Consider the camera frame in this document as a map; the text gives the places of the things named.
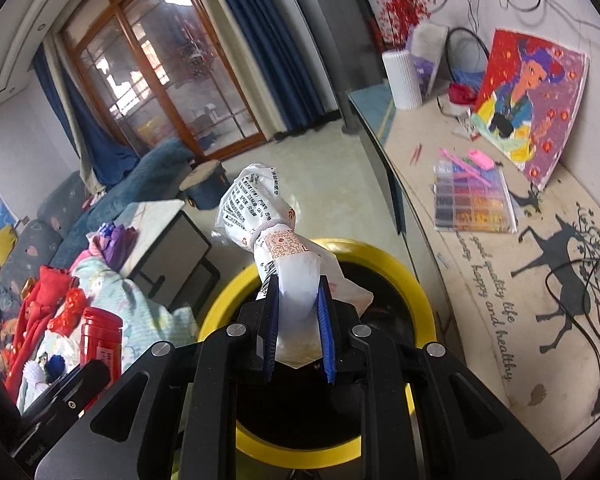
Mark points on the purple clothes pile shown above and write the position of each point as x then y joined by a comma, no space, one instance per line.
113,243

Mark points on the blue grey sofa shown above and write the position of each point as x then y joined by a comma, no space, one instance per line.
58,232

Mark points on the tv cabinet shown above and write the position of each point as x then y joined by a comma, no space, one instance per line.
522,307

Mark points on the small round stool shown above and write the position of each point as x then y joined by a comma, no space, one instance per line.
205,185

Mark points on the silver tower air conditioner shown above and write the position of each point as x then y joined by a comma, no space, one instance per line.
343,31

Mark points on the white coffee table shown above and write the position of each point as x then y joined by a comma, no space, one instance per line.
169,260

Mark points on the yellow rimmed trash bin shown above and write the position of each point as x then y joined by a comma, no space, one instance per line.
371,258

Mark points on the red cylindrical can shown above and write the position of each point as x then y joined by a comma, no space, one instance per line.
101,339

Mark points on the red plastic bag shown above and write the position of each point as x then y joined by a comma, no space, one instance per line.
69,317

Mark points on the white printed plastic bag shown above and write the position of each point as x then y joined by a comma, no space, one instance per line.
254,216

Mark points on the blue curtain left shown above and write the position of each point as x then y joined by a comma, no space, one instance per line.
103,160

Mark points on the red blanket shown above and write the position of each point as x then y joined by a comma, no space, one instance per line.
39,307

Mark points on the blue curtain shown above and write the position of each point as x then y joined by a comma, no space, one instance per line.
280,62
103,160

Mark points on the bead organiser box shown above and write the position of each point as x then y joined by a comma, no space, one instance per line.
476,201

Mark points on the wooden glass sliding door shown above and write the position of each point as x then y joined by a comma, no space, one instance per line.
155,70

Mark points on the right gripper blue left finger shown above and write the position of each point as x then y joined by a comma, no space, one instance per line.
174,409

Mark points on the blue curtain right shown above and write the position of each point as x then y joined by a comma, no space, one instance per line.
280,62

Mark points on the colourful diamond painting canvas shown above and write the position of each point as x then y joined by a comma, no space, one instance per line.
529,99

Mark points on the Hello Kitty teal quilt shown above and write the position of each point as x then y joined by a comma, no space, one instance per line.
144,321

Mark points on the red berry branch decoration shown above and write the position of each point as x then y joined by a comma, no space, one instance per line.
399,18

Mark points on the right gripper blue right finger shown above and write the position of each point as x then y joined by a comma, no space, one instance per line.
426,415

